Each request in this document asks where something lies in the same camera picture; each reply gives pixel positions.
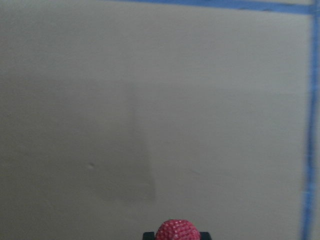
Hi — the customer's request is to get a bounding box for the red strawberry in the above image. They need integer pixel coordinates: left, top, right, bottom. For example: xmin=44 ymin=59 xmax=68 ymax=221
xmin=155 ymin=219 xmax=201 ymax=240

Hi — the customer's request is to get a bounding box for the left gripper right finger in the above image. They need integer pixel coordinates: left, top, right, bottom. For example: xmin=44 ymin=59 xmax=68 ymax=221
xmin=200 ymin=231 xmax=210 ymax=240

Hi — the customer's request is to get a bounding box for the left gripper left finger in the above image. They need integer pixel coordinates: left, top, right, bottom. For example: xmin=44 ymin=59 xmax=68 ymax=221
xmin=142 ymin=232 xmax=156 ymax=240

